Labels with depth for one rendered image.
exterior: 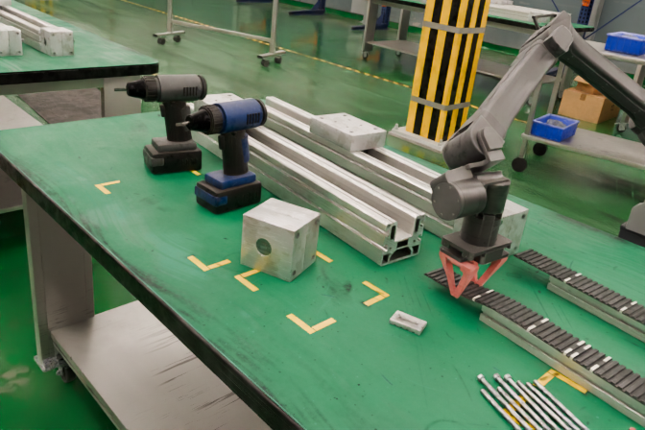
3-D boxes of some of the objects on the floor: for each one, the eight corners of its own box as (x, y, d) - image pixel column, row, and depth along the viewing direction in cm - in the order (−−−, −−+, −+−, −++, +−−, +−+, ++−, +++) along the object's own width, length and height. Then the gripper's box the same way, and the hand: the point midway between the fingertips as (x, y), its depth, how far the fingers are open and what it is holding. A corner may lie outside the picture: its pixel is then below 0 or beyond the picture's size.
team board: (151, 44, 685) (150, -149, 611) (179, 40, 727) (181, -140, 653) (263, 68, 628) (276, -141, 554) (286, 62, 670) (302, -132, 596)
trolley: (670, 189, 404) (724, 38, 365) (660, 213, 361) (721, 45, 322) (520, 149, 454) (554, 12, 416) (496, 166, 411) (531, 15, 373)
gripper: (481, 221, 88) (460, 310, 93) (522, 210, 94) (500, 295, 100) (446, 203, 93) (428, 289, 98) (488, 194, 99) (468, 275, 104)
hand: (465, 288), depth 99 cm, fingers closed on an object, 5 cm apart
